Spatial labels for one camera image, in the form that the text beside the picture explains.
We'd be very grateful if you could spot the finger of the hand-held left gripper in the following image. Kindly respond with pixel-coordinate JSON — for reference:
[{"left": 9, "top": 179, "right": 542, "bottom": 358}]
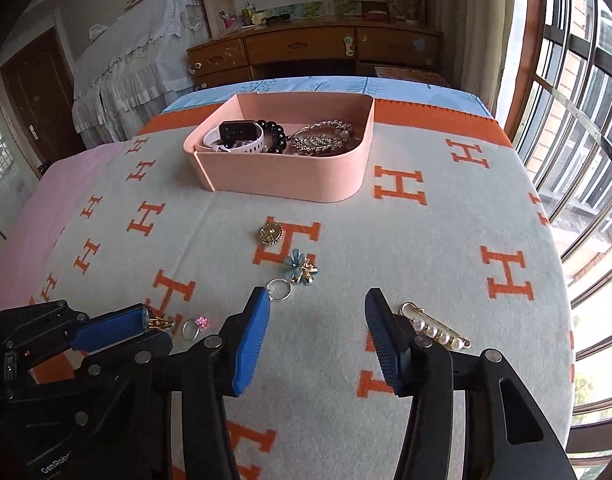
[
  {"left": 0, "top": 299, "right": 148, "bottom": 357},
  {"left": 76, "top": 331, "right": 175, "bottom": 387}
]

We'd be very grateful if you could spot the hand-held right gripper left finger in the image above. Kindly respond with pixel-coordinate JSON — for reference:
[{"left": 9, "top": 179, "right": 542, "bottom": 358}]
[{"left": 103, "top": 286, "right": 271, "bottom": 480}]

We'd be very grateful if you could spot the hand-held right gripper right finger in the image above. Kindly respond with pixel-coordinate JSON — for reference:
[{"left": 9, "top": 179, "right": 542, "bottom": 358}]
[{"left": 364, "top": 286, "right": 579, "bottom": 480}]

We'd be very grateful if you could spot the silver ring pink stone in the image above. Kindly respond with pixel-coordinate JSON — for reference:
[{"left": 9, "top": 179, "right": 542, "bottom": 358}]
[{"left": 182, "top": 316, "right": 210, "bottom": 341}]

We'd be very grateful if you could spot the gold pearl pin brooch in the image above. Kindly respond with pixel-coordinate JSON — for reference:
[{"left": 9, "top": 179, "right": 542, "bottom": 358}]
[{"left": 401, "top": 301, "right": 472, "bottom": 352}]

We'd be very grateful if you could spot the silver ring red stone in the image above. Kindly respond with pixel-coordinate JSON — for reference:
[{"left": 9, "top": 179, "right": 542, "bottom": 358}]
[{"left": 266, "top": 279, "right": 293, "bottom": 302}]

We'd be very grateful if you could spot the blue gold flower brooch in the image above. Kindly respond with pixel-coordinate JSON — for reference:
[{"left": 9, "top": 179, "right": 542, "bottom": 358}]
[{"left": 282, "top": 249, "right": 319, "bottom": 286}]

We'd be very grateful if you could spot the round gold brooch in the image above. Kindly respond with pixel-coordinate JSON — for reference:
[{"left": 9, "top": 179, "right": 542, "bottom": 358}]
[{"left": 257, "top": 222, "right": 285, "bottom": 247}]

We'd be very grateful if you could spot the pink plastic box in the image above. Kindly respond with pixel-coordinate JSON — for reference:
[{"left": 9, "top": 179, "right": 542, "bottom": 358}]
[{"left": 182, "top": 92, "right": 375, "bottom": 204}]

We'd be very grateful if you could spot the large silver rhinestone brooch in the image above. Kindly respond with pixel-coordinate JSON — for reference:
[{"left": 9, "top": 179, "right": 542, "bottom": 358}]
[{"left": 286, "top": 120, "right": 357, "bottom": 157}]

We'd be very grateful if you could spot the black bead bracelet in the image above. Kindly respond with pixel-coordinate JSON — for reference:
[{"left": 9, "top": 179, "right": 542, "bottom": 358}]
[{"left": 256, "top": 119, "right": 289, "bottom": 155}]

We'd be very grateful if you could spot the white smartwatch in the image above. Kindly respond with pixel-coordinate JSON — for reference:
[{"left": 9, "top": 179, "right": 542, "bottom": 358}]
[{"left": 202, "top": 120, "right": 265, "bottom": 155}]

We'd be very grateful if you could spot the orange grey printed blanket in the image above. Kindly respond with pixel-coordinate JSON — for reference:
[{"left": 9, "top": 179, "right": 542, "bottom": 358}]
[{"left": 0, "top": 99, "right": 573, "bottom": 480}]

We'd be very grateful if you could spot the pink bed sheet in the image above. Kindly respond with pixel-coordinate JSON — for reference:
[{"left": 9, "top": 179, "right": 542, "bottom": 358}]
[{"left": 0, "top": 142, "right": 131, "bottom": 306}]

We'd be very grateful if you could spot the brown wooden door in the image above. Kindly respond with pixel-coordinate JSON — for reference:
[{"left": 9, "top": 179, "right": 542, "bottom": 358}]
[{"left": 0, "top": 27, "right": 86, "bottom": 178}]

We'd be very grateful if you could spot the blue patterned sheet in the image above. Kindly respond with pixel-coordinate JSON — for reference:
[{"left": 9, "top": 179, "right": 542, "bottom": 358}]
[{"left": 161, "top": 76, "right": 492, "bottom": 116}]

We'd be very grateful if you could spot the printed flat box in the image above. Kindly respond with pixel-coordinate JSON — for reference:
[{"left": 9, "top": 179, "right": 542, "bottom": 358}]
[{"left": 375, "top": 65, "right": 449, "bottom": 86}]

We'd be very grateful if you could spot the white lace cloth cover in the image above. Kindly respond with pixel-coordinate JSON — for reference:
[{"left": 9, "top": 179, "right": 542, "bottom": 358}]
[{"left": 72, "top": 0, "right": 211, "bottom": 148}]

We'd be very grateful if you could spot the metal window grille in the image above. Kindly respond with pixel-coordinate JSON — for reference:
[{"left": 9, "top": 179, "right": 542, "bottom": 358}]
[{"left": 506, "top": 0, "right": 612, "bottom": 480}]

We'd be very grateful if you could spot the wooden desk with drawers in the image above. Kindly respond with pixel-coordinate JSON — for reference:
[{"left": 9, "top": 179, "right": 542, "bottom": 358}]
[{"left": 187, "top": 22, "right": 444, "bottom": 91}]

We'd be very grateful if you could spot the wooden window frame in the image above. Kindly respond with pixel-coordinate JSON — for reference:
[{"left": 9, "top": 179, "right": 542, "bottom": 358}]
[{"left": 503, "top": 0, "right": 547, "bottom": 141}]

